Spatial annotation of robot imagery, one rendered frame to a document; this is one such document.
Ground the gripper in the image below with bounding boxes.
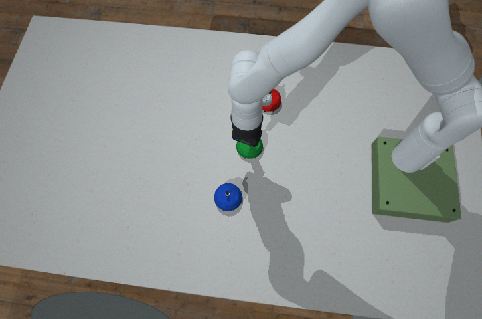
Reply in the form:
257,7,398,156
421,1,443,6
230,94,272,147

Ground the green bell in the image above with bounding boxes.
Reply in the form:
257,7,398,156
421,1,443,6
236,139,263,159

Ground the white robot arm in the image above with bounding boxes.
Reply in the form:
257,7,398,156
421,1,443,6
228,0,482,173

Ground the red service bell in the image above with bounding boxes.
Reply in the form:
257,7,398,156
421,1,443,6
262,89,281,112

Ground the blue bell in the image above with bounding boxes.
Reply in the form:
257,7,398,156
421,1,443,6
214,183,242,211

